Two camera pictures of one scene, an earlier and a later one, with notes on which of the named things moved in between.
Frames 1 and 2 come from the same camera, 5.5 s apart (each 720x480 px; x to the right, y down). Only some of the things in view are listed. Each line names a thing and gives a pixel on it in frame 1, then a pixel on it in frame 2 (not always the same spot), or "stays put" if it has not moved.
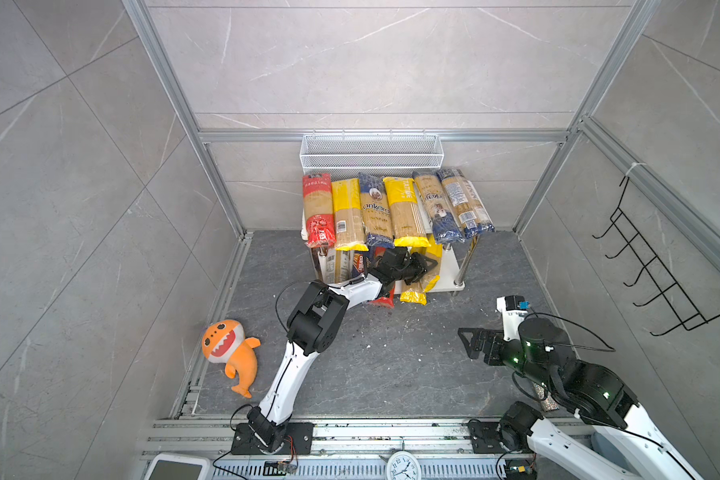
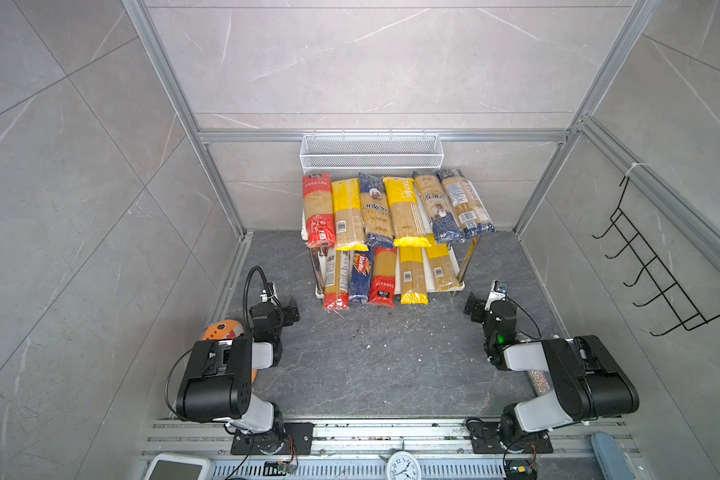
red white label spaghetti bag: [336, 265] stays put
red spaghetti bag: [319, 210] stays put
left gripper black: [424, 264] to [289, 313]
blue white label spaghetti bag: [471, 212] stays put
